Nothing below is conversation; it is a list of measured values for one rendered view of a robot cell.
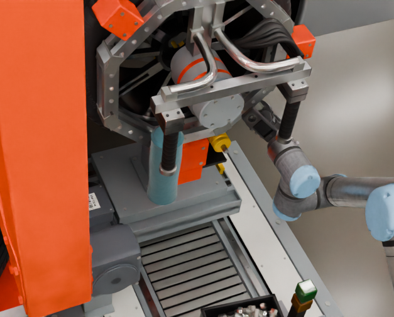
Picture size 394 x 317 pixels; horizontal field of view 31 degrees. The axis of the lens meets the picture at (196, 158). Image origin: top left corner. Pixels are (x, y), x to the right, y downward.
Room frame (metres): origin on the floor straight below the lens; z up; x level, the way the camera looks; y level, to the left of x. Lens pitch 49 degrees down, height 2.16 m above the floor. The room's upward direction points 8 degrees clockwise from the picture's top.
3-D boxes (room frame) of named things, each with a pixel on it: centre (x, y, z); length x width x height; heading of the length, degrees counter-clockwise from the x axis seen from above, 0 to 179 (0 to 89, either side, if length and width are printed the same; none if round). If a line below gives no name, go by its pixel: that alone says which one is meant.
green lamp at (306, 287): (0.96, -0.31, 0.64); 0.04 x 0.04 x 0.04; 30
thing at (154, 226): (1.62, 0.13, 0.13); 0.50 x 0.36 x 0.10; 120
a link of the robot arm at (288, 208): (1.36, -0.30, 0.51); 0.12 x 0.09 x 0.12; 116
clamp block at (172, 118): (1.22, 0.08, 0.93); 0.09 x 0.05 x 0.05; 30
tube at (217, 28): (1.42, -0.11, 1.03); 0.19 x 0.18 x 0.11; 30
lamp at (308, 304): (0.96, -0.31, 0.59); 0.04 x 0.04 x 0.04; 30
